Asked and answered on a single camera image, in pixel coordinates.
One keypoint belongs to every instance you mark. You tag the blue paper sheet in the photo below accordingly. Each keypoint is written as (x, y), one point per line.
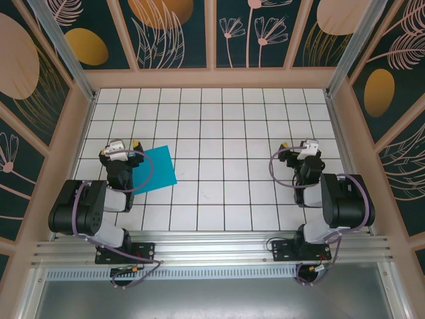
(159, 169)

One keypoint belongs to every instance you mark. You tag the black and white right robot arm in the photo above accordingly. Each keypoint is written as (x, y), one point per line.
(348, 206)

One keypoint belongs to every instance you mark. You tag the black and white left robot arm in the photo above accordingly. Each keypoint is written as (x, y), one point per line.
(66, 212)

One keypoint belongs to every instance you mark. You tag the grey metal shelf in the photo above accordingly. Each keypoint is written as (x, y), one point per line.
(212, 299)

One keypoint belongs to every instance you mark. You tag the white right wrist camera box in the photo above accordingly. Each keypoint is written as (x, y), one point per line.
(307, 151)

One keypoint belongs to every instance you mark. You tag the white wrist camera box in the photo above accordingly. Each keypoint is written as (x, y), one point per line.
(307, 151)
(117, 151)

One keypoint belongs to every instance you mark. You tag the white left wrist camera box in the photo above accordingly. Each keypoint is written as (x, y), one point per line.
(117, 151)

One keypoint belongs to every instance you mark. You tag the aluminium side rail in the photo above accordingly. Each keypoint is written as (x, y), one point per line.
(339, 133)

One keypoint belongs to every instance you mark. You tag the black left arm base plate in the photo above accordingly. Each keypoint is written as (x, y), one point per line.
(146, 252)

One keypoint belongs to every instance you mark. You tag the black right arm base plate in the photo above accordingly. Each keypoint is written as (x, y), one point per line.
(282, 252)

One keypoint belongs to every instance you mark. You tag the aluminium mounting rail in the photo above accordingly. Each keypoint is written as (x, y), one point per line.
(212, 246)

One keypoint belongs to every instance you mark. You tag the aluminium frame post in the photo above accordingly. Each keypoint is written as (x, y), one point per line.
(63, 43)
(357, 43)

